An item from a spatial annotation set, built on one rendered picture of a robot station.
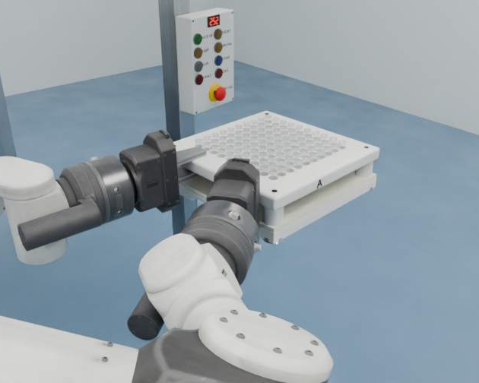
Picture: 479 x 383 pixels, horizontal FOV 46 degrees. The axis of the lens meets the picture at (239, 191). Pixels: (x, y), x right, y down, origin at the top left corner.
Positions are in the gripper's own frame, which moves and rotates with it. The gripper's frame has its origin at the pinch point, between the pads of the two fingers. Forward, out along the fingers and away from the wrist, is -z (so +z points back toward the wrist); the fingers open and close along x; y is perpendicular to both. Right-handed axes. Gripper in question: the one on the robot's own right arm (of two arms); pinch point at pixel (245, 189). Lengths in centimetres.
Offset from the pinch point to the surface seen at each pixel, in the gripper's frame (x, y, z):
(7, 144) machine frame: 59, -135, -126
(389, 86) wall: 97, 26, -360
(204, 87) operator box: 12, -30, -77
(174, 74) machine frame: 8, -38, -76
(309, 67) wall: 100, -41, -410
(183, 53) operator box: 2, -34, -75
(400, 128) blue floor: 113, 36, -315
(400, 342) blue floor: 109, 34, -96
